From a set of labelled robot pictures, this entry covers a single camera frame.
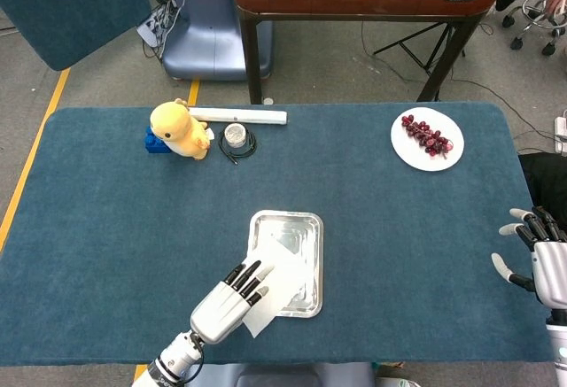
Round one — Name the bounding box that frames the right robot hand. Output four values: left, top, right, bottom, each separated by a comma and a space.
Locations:
490, 205, 567, 311

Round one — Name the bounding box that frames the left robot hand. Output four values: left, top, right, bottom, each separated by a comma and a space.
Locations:
189, 259, 276, 346

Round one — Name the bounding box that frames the white paper napkin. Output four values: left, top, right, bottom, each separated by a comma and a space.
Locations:
242, 236, 318, 339

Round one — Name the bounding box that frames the silver metal tray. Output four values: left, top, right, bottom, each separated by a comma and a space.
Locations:
242, 209, 324, 319

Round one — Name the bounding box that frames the white rectangular bar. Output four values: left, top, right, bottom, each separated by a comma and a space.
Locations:
188, 107, 288, 127

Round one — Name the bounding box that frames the black bag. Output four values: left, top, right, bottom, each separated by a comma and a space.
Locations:
517, 151, 567, 228

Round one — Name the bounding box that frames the blue-grey robot torso base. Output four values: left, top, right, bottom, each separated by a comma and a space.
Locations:
183, 362, 377, 387

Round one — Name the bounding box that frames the white power strip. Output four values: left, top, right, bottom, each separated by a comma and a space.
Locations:
553, 116, 567, 154

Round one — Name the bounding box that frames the white round plate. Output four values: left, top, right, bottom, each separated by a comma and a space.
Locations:
390, 106, 465, 173

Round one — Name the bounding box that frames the small clear plastic jar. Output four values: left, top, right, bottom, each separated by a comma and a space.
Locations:
223, 122, 247, 148

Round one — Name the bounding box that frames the blue building block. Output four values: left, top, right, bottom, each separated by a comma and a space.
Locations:
144, 126, 172, 155

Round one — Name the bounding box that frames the yellow plush dinosaur toy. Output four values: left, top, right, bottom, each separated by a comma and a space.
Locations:
149, 97, 213, 161

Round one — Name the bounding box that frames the red grape bunch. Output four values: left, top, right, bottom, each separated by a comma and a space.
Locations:
400, 114, 455, 157

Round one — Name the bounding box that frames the blue felt table cover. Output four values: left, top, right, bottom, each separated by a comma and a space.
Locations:
0, 102, 555, 366

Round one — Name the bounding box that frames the white multi-socket strip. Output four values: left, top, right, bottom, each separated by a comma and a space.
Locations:
136, 5, 172, 47

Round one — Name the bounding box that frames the brown mahjong table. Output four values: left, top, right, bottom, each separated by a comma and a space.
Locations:
233, 0, 501, 104

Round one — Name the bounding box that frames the blue felt board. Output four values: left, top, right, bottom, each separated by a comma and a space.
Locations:
0, 0, 154, 73

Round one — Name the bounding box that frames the black coiled cable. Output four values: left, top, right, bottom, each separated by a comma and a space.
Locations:
217, 128, 258, 166

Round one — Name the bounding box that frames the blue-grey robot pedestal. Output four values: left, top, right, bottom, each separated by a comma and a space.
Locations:
161, 0, 274, 81

